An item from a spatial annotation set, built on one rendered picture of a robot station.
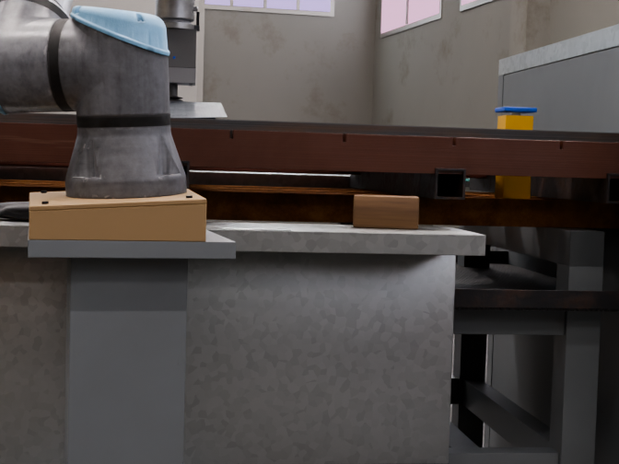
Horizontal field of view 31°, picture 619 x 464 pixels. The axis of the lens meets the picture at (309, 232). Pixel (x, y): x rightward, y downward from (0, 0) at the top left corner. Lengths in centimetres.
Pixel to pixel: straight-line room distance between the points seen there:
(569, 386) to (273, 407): 53
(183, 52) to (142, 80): 79
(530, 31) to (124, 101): 743
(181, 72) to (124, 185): 82
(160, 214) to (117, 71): 18
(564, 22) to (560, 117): 614
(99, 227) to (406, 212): 57
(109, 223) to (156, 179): 9
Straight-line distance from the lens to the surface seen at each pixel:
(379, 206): 171
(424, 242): 162
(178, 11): 216
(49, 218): 131
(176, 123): 181
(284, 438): 179
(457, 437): 208
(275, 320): 176
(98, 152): 137
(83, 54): 138
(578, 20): 835
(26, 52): 141
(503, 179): 203
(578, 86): 234
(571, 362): 198
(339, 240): 159
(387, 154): 180
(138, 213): 131
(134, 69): 137
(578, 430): 201
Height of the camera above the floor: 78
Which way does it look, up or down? 3 degrees down
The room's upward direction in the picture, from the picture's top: 2 degrees clockwise
